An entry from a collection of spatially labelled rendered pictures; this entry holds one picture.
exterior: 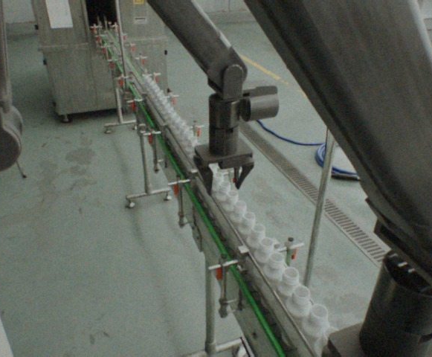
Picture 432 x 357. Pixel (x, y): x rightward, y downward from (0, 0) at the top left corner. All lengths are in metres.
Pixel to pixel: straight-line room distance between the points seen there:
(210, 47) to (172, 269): 2.10
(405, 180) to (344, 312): 2.26
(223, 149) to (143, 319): 1.76
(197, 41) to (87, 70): 4.07
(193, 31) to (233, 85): 0.11
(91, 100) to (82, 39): 0.68
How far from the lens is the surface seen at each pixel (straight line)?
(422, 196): 0.26
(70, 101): 4.77
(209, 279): 1.68
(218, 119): 0.69
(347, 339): 0.44
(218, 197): 1.25
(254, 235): 1.06
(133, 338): 2.30
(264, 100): 0.71
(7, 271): 2.90
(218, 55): 0.64
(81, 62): 4.65
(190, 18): 0.62
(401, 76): 0.20
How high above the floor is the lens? 1.83
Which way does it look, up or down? 32 degrees down
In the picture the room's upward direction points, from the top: straight up
